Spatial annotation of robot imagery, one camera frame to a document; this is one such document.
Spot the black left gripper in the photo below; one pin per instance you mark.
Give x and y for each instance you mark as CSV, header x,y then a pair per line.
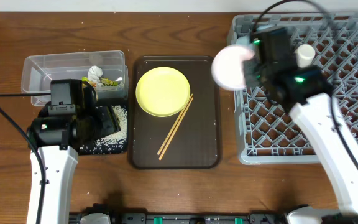
x,y
105,121

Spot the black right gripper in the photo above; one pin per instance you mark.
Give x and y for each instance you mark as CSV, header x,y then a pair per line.
x,y
250,79

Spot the green orange snack wrapper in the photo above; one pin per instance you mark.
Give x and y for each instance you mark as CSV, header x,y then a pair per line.
x,y
100,82

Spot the pale green cup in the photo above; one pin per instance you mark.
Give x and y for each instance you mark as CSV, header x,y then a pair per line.
x,y
304,55

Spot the white tissue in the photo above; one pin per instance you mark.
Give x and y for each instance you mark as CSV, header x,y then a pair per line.
x,y
95,73

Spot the yellow plate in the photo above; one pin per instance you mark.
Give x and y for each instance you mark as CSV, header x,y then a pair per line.
x,y
162,91

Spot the blue bowl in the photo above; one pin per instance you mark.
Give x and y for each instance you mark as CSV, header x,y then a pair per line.
x,y
246,40

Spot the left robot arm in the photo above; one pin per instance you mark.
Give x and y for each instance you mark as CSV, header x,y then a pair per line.
x,y
52,178

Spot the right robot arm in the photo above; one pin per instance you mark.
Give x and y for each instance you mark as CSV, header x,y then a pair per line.
x,y
308,98

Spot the grey dishwasher rack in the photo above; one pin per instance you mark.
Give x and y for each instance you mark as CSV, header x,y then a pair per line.
x,y
264,133

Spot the black plastic tray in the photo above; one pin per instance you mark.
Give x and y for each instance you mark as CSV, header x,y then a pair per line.
x,y
77,132

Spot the clear plastic bin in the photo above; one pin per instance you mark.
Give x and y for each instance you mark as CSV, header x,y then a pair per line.
x,y
40,70

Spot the brown serving tray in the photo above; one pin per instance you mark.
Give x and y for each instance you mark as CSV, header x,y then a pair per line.
x,y
197,142

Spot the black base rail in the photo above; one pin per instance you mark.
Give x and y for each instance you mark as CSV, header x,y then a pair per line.
x,y
101,213

